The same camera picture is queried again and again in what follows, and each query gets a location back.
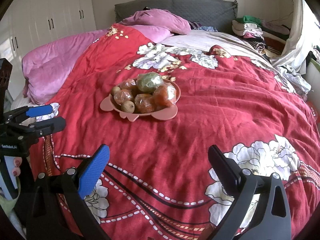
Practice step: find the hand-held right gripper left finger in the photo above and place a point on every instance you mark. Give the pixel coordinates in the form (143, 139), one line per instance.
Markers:
(93, 170)

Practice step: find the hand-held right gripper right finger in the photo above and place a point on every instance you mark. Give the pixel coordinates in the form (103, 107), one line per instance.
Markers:
(220, 162)

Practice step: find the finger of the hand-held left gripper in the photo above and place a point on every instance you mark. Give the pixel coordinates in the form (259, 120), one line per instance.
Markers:
(40, 110)
(53, 125)

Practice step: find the pink plastic bowl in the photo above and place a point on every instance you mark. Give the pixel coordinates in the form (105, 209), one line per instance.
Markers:
(107, 105)

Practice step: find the small brown round fruit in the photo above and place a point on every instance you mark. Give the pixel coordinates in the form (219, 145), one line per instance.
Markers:
(128, 107)
(115, 90)

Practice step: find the small orange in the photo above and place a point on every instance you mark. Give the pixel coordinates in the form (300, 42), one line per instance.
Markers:
(127, 84)

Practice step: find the large orange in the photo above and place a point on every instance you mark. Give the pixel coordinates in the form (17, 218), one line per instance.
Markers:
(166, 94)

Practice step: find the large green fruit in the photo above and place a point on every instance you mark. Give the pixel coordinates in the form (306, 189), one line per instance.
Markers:
(148, 82)

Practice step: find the person's left hand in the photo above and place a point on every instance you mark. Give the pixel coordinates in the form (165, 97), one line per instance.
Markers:
(16, 166)

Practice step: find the white fleece blanket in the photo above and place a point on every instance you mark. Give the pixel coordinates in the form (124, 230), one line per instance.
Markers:
(21, 102)

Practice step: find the pink blanket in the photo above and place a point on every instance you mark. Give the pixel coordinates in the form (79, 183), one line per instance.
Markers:
(50, 67)

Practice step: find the red floral quilt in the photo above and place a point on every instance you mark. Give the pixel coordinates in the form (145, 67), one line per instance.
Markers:
(200, 105)

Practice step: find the person's green clothing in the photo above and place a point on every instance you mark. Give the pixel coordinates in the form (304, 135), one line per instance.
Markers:
(6, 207)

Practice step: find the white wardrobe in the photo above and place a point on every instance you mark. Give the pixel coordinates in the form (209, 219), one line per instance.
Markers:
(50, 5)

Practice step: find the crumpled white patterned cloth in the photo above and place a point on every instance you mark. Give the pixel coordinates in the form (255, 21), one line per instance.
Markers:
(290, 76)

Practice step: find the off-white bed sheet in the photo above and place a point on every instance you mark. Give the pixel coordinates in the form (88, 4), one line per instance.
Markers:
(200, 38)

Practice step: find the blue patterned cloth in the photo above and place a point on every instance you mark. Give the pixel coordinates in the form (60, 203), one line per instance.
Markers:
(200, 26)

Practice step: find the pile of folded clothes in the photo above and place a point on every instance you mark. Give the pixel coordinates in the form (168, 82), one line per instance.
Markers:
(247, 27)

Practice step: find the clothes on window ledge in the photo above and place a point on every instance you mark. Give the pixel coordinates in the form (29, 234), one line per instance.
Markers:
(316, 53)

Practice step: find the cream curtain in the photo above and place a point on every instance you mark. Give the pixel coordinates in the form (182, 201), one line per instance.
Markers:
(297, 30)

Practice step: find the grey headboard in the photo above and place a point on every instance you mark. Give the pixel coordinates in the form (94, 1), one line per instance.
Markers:
(200, 7)

